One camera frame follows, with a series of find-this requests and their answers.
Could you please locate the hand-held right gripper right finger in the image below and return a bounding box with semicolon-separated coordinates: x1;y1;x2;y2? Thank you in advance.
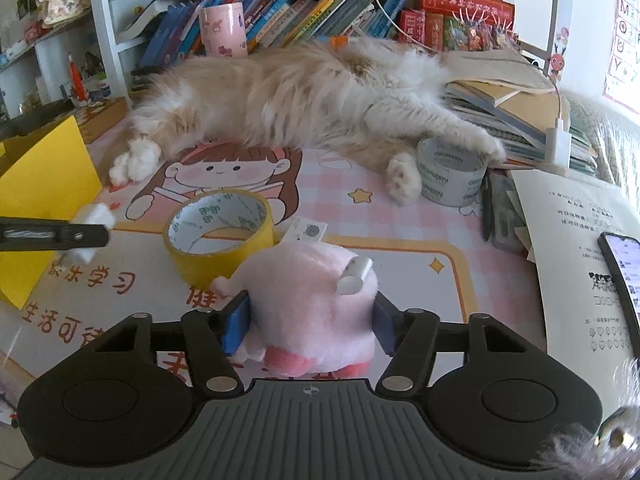
371;292;538;396

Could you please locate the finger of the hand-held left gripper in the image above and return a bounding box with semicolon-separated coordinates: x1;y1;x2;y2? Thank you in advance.
0;216;110;252

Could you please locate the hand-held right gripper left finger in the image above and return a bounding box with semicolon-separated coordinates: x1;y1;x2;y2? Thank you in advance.
85;292;253;396

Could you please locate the white tissue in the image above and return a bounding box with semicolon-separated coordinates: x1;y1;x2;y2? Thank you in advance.
70;202;117;264

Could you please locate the yellow cardboard box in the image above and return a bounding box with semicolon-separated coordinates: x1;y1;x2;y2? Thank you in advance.
0;115;104;310

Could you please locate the pink plush toy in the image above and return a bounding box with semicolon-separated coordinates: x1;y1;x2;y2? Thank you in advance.
209;241;382;379

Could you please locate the pink printed desk mat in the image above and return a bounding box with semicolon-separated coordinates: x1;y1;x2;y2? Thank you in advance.
0;110;556;396

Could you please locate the yellow tape roll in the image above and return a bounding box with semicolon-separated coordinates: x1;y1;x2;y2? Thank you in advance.
163;187;275;289

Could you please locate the small white card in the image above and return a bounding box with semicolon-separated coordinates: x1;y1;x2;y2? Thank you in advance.
282;217;329;247

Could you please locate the clear tape roll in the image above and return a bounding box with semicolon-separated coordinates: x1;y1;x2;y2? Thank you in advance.
415;135;489;207

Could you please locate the dark stationery bundle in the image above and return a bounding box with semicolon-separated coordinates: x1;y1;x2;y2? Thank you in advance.
479;172;532;262

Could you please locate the white cubby shelf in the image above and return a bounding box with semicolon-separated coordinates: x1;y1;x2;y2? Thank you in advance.
0;10;132;113

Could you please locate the white printed paper sheet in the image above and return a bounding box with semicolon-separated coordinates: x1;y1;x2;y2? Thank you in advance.
506;168;640;362

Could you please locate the white bookshelf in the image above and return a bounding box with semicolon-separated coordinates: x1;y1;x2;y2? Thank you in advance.
86;0;566;107

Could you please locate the fluffy cream cat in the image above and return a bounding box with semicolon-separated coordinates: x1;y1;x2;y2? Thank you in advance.
108;35;507;207

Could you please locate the black smartphone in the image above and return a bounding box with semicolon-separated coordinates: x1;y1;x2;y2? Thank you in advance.
597;232;640;332

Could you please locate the white charger plug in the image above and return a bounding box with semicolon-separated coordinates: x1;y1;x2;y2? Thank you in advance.
544;117;572;167

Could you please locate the grey fur pompom charm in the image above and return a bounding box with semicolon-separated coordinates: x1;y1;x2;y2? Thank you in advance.
532;357;640;480

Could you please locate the stack of notebooks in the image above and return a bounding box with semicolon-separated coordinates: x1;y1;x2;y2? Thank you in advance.
442;49;599;177

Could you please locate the pink printed cup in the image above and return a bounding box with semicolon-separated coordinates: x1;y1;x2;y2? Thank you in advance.
199;2;250;59

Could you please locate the colourful box with white sticks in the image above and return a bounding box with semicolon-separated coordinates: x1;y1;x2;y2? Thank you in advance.
442;7;521;54

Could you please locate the row of colourful books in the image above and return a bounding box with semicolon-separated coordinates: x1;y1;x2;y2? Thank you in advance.
131;0;417;69

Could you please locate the white hanging cable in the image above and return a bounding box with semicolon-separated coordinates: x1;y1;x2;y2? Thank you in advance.
362;0;567;127

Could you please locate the alphabet wall poster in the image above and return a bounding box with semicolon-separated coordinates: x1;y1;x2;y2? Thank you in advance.
602;0;640;112

